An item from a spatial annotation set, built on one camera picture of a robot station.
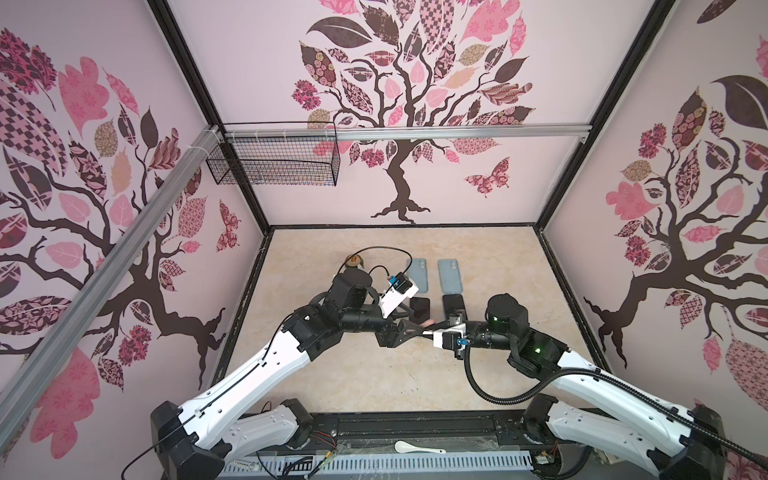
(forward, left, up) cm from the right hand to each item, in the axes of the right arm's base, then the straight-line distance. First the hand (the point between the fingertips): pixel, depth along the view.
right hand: (422, 322), depth 66 cm
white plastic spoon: (-21, +5, -23) cm, 32 cm away
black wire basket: (+56, +35, +10) cm, 67 cm away
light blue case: (+32, -3, -26) cm, 41 cm away
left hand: (-1, +2, 0) cm, 3 cm away
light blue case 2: (+31, -14, -26) cm, 43 cm away
